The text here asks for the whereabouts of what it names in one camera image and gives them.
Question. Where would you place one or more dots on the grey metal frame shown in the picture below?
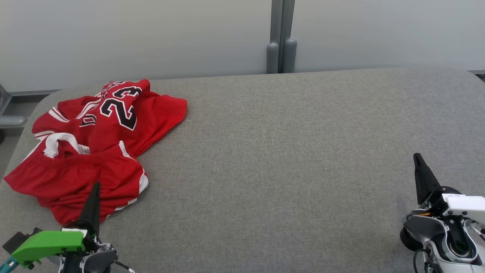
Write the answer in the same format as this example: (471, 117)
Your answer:
(11, 121)

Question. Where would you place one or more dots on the red shorts with white stripe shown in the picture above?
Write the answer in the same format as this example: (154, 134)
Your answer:
(68, 178)

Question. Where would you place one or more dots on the grey rounded partition post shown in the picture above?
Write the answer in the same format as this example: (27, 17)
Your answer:
(289, 53)
(273, 53)

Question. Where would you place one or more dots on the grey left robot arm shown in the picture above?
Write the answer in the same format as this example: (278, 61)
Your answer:
(98, 261)

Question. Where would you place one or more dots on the red Bulls 23 jersey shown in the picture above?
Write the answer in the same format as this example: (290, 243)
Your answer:
(113, 129)

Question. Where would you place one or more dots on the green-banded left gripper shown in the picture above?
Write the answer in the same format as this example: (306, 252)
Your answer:
(49, 242)

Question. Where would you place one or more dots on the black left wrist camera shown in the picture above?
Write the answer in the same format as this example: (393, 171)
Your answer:
(17, 239)

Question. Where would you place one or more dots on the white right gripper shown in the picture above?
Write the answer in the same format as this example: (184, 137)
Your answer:
(466, 204)

